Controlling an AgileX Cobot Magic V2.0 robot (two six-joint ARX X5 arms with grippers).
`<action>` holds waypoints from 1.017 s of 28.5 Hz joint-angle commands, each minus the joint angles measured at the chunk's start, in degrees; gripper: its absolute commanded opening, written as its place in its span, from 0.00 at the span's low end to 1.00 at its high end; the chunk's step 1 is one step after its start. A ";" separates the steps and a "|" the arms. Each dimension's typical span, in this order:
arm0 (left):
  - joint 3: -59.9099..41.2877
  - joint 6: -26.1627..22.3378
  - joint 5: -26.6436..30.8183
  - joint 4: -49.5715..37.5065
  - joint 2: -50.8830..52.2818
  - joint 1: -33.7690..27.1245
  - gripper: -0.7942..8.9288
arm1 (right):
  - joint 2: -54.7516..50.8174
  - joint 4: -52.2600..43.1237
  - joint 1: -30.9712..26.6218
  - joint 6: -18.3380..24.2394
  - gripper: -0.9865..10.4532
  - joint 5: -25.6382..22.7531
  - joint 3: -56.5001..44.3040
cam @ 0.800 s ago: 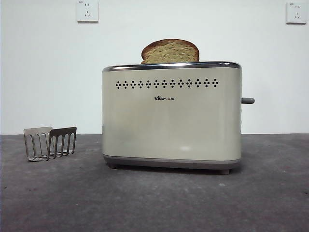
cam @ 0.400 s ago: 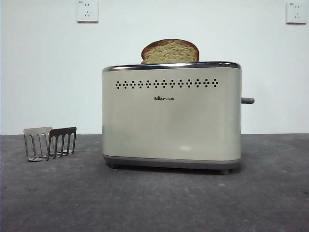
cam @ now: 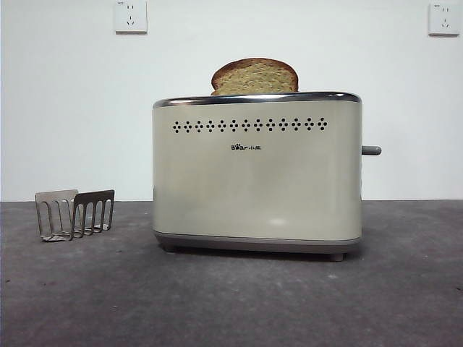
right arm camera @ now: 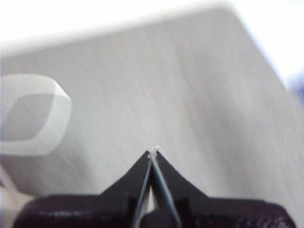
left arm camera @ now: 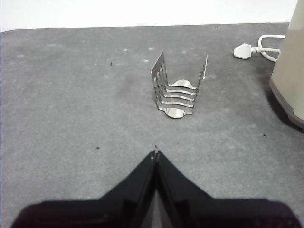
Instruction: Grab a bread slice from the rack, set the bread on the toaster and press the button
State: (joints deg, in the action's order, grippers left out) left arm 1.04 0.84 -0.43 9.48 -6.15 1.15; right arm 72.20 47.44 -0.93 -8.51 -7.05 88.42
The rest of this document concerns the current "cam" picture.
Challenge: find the white wall socket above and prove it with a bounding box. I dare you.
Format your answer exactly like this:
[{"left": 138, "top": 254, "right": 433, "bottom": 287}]
[
  {"left": 115, "top": 0, "right": 148, "bottom": 35},
  {"left": 428, "top": 3, "right": 456, "bottom": 37}
]

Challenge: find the slotted metal bread rack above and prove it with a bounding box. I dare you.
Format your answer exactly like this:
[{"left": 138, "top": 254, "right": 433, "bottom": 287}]
[{"left": 34, "top": 188, "right": 116, "bottom": 242}]

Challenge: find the brown-crusted bread slice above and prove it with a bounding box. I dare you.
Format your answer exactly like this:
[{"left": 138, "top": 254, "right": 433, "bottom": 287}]
[{"left": 211, "top": 59, "right": 300, "bottom": 97}]

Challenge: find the cream two-slot toaster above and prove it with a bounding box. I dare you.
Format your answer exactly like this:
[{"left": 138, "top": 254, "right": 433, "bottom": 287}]
[{"left": 150, "top": 92, "right": 363, "bottom": 262}]

